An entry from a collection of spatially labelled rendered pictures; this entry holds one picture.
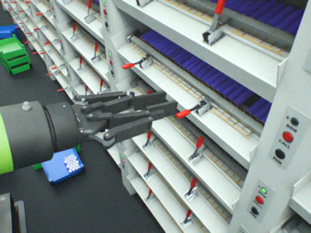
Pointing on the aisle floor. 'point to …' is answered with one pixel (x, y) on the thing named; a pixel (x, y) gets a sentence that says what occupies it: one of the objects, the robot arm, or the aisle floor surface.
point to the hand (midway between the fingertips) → (156, 105)
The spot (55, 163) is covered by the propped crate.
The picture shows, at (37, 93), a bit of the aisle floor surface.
